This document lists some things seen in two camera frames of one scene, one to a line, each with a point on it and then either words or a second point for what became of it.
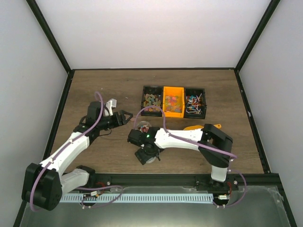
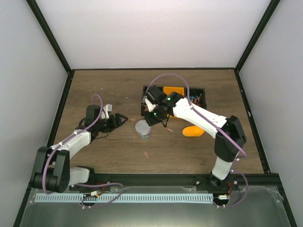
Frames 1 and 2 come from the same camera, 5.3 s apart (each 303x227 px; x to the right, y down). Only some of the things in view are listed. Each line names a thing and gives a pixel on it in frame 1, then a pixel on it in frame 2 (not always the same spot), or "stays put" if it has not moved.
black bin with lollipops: x=195 y=103 stays put
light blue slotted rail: x=136 y=198 stays put
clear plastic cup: x=143 y=126 stays put
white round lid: x=151 y=160 → x=142 y=127
